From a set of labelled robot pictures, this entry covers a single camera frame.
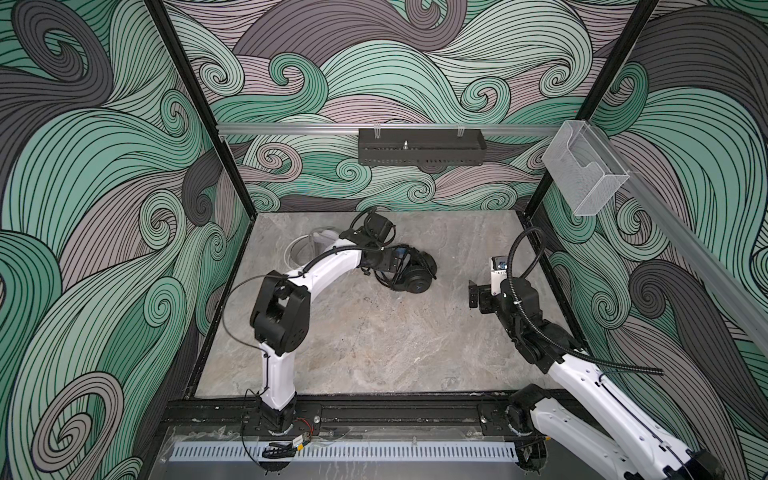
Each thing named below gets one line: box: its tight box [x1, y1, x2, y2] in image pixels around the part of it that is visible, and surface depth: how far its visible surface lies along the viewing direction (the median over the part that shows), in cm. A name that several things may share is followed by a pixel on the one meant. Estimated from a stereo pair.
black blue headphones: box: [374, 244, 438, 294], surface depth 96 cm
